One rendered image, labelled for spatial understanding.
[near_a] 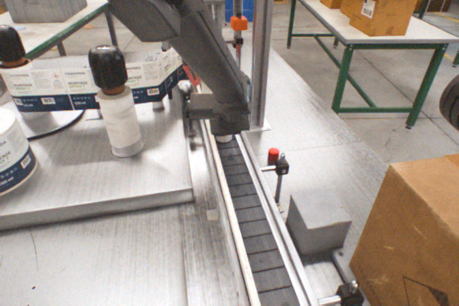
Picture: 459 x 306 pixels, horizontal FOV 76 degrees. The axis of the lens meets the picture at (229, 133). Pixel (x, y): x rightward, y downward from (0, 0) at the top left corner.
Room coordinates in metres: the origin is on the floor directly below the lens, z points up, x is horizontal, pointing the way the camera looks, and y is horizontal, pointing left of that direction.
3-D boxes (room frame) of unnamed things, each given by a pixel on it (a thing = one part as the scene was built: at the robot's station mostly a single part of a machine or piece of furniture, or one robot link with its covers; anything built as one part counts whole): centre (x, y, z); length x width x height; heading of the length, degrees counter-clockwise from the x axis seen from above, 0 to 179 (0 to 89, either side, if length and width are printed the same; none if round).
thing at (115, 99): (0.69, 0.30, 1.03); 0.09 x 0.09 x 0.30
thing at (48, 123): (0.87, 0.66, 0.89); 0.31 x 0.31 x 0.01
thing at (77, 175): (0.85, 0.50, 0.86); 0.80 x 0.67 x 0.05; 12
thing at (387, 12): (2.29, -1.12, 0.97); 0.51 x 0.39 x 0.37; 96
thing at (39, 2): (2.68, 1.51, 0.91); 0.60 x 0.40 x 0.22; 4
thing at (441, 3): (6.63, -4.13, 0.19); 0.64 x 0.54 x 0.37; 94
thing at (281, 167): (0.51, -0.10, 0.91); 0.07 x 0.03 x 0.16; 102
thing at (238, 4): (1.00, -0.03, 1.18); 0.04 x 0.04 x 0.21
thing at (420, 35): (3.15, -1.19, 0.39); 2.20 x 0.80 x 0.78; 1
